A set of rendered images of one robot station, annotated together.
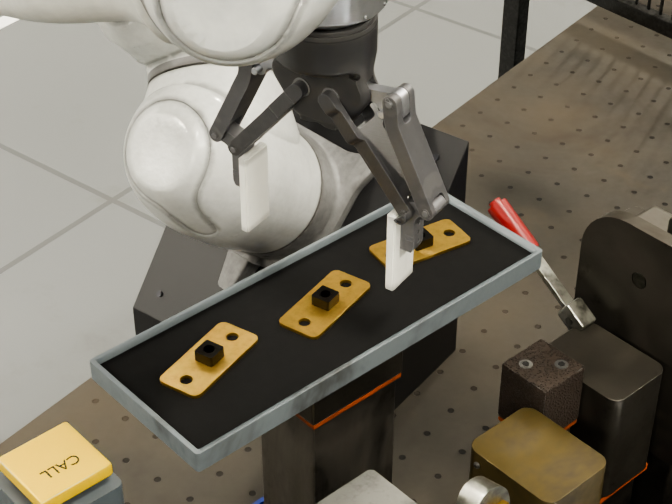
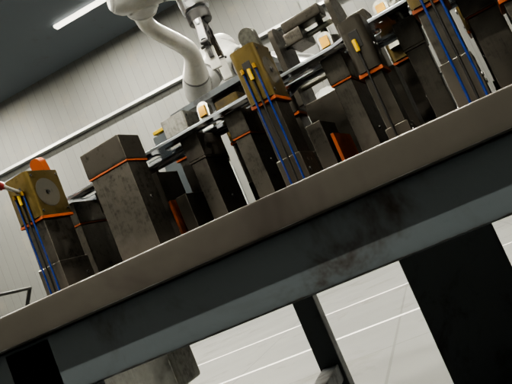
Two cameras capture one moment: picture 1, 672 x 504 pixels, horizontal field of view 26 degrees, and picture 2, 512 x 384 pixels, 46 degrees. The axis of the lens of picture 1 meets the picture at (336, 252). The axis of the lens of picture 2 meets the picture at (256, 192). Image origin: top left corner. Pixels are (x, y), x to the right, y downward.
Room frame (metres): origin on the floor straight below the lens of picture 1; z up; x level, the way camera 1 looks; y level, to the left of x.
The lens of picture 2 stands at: (0.15, -1.61, 0.63)
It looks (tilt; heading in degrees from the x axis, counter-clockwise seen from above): 7 degrees up; 66
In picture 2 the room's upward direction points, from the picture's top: 23 degrees counter-clockwise
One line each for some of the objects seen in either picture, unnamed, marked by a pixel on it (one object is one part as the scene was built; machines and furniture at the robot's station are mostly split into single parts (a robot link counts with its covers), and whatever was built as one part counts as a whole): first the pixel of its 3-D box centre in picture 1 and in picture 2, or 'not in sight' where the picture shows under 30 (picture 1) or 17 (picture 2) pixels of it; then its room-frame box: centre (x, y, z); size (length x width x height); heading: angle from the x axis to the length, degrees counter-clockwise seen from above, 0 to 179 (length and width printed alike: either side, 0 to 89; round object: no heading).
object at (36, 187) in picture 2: not in sight; (52, 245); (0.28, -0.08, 0.88); 0.14 x 0.09 x 0.36; 42
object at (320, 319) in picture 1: (325, 299); not in sight; (0.92, 0.01, 1.17); 0.08 x 0.04 x 0.01; 146
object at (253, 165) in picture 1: (254, 187); (224, 68); (0.96, 0.06, 1.25); 0.03 x 0.01 x 0.07; 146
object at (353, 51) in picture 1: (324, 63); (202, 24); (0.92, 0.01, 1.38); 0.08 x 0.07 x 0.09; 56
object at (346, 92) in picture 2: not in sight; (364, 117); (0.94, -0.52, 0.84); 0.12 x 0.05 x 0.29; 42
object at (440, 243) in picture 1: (420, 240); not in sight; (1.00, -0.07, 1.17); 0.08 x 0.04 x 0.01; 121
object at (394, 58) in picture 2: not in sight; (420, 86); (1.17, -0.47, 0.88); 0.11 x 0.07 x 0.37; 42
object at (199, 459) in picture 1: (327, 311); (229, 91); (0.92, 0.01, 1.16); 0.37 x 0.14 x 0.02; 132
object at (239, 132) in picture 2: not in sight; (266, 167); (0.77, -0.33, 0.84); 0.12 x 0.05 x 0.29; 42
